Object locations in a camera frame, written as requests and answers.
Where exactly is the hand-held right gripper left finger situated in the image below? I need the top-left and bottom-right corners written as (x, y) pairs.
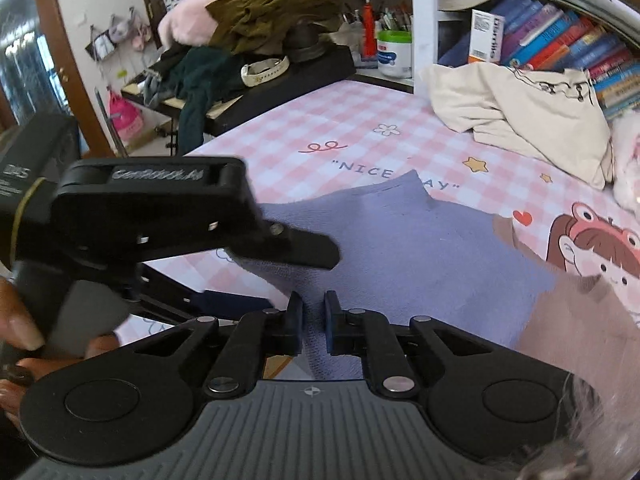
top-left (132, 291), bottom-right (305, 401)

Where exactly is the pink plush cushion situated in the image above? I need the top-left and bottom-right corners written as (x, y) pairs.
top-left (157, 0), bottom-right (248, 53)

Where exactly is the red hanging tassel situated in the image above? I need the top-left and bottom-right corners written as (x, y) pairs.
top-left (361, 0), bottom-right (377, 59)

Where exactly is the white and wooden bookshelf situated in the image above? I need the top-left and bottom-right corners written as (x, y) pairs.
top-left (280, 0), bottom-right (640, 126)

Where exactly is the olive green garment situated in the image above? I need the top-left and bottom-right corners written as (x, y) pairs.
top-left (206, 0), bottom-right (346, 56)

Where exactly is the white pink plush bunny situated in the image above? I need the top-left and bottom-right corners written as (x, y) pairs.
top-left (609, 110), bottom-right (640, 211)

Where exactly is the dark hat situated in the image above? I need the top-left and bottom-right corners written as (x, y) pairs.
top-left (286, 22), bottom-right (327, 64)

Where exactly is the purple and brown sweater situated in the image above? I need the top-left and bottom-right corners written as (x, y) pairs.
top-left (227, 170), bottom-right (640, 381)

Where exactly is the wooden glass door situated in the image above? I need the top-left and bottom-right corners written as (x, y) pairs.
top-left (0, 0), bottom-right (113, 158)

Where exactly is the row of colourful books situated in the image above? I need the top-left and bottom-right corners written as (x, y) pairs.
top-left (440, 0), bottom-right (640, 121)

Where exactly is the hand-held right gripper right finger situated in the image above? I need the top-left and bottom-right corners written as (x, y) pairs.
top-left (322, 290), bottom-right (501, 401)

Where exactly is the bunch of pens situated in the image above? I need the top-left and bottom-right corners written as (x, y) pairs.
top-left (342, 2), bottom-right (413, 33)

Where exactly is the pink backpack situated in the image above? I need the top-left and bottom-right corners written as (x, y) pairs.
top-left (106, 87), bottom-right (145, 143)

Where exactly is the black side table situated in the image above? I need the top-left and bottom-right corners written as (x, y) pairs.
top-left (121, 44), bottom-right (357, 157)

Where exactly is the white jar with green lid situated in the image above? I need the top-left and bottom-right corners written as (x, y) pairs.
top-left (376, 30), bottom-right (414, 80)

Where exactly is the white wristwatch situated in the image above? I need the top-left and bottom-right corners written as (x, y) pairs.
top-left (241, 55), bottom-right (291, 87)

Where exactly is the person's left hand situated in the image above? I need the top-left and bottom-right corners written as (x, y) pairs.
top-left (0, 277), bottom-right (121, 423)

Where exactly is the white orange carton box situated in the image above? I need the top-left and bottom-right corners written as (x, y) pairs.
top-left (469, 9), bottom-right (507, 65)

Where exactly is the wall hook rack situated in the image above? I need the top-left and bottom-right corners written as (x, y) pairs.
top-left (85, 6), bottom-right (153, 63)

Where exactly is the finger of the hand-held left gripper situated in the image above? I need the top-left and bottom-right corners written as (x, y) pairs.
top-left (135, 265), bottom-right (276, 323)
top-left (225, 220), bottom-right (342, 271)

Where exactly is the cream sweatshirt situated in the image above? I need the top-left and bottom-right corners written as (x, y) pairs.
top-left (425, 61), bottom-right (616, 191)

